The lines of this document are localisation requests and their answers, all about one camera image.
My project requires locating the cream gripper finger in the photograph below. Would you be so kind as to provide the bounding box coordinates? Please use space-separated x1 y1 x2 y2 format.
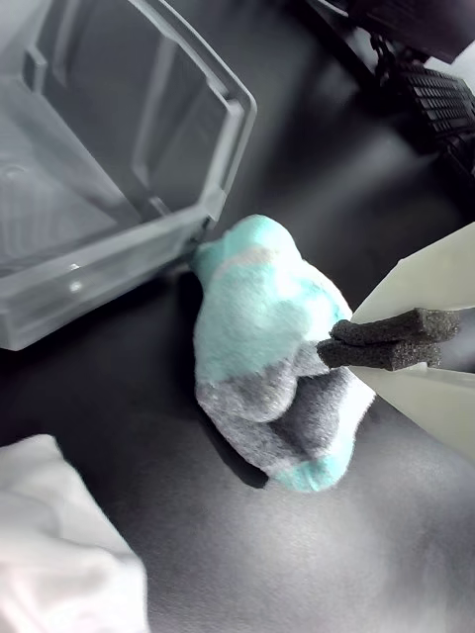
315 338 475 465
329 221 475 347

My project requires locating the teal and grey sock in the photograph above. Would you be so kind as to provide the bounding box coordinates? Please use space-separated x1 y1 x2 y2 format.
189 213 378 494

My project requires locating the white sock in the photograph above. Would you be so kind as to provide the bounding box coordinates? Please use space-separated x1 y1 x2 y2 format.
0 433 150 633

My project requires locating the grey plastic bin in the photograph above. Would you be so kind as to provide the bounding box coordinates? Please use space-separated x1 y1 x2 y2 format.
0 0 259 353

